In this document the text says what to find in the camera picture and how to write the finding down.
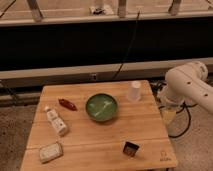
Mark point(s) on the red chili pepper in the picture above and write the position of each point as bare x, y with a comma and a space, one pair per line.
67, 104

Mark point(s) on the white tube bottle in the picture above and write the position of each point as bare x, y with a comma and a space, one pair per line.
56, 121

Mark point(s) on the small object on ledge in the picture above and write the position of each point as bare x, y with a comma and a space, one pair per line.
97, 10

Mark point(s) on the white rectangular sponge block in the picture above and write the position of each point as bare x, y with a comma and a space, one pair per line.
50, 152

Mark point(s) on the green bowl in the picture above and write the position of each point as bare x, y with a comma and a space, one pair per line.
101, 107

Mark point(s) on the wooden table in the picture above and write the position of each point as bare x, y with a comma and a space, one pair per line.
92, 146

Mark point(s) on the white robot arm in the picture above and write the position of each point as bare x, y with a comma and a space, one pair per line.
183, 82

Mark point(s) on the dark square eraser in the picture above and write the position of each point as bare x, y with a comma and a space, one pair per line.
130, 149

